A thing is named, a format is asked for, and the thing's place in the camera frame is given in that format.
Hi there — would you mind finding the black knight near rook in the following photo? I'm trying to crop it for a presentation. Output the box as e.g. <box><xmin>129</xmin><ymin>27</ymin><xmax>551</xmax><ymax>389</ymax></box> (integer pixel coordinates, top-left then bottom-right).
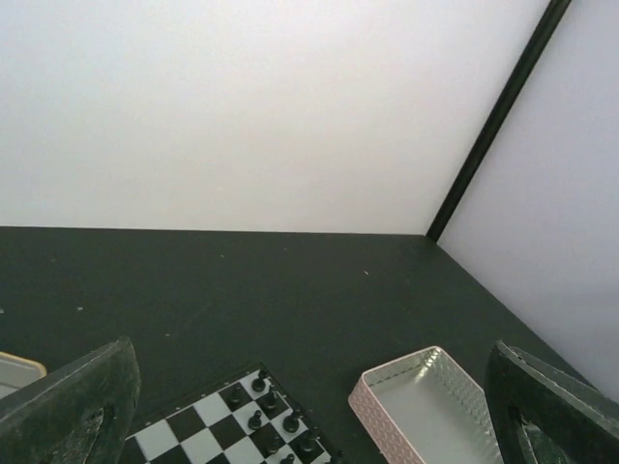
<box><xmin>260</xmin><ymin>389</ymin><xmax>280</xmax><ymax>418</ymax></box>

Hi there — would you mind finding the black and silver chessboard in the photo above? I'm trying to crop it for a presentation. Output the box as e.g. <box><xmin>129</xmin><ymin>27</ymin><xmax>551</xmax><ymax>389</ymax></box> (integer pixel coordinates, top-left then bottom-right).
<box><xmin>119</xmin><ymin>363</ymin><xmax>347</xmax><ymax>463</ymax></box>

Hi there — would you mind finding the black queen chess piece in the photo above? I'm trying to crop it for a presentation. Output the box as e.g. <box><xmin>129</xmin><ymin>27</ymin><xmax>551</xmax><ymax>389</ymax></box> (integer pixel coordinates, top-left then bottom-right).
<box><xmin>294</xmin><ymin>431</ymin><xmax>323</xmax><ymax>463</ymax></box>

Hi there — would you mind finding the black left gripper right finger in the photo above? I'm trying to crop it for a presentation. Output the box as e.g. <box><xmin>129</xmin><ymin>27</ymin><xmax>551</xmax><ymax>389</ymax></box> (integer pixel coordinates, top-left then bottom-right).
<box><xmin>484</xmin><ymin>340</ymin><xmax>618</xmax><ymax>464</ymax></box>

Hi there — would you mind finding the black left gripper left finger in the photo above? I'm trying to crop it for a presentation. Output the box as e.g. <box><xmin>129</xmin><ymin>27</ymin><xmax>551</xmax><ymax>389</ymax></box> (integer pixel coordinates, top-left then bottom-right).
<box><xmin>1</xmin><ymin>336</ymin><xmax>141</xmax><ymax>463</ymax></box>

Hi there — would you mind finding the gold metal tin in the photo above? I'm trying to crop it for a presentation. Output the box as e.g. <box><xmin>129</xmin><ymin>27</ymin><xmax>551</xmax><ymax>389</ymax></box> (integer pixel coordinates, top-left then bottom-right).
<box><xmin>0</xmin><ymin>352</ymin><xmax>47</xmax><ymax>398</ymax></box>

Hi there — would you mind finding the black pawn chess piece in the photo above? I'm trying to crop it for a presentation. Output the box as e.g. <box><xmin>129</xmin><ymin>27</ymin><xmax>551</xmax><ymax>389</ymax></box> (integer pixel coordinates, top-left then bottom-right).
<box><xmin>228</xmin><ymin>385</ymin><xmax>242</xmax><ymax>407</ymax></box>

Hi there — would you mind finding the black corner frame post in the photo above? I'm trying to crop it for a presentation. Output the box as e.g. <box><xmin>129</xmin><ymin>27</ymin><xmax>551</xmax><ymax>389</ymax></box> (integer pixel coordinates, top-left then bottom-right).
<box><xmin>426</xmin><ymin>0</ymin><xmax>572</xmax><ymax>243</ymax></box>

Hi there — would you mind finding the black rook chess piece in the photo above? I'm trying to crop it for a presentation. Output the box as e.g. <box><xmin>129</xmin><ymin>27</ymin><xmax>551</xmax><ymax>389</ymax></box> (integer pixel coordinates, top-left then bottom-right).
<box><xmin>251</xmin><ymin>369</ymin><xmax>268</xmax><ymax>393</ymax></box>

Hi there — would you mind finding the pink tray of black pieces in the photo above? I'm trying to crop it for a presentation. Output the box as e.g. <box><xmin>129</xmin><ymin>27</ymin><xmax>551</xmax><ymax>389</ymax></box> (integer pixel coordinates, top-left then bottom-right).
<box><xmin>348</xmin><ymin>346</ymin><xmax>503</xmax><ymax>464</ymax></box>

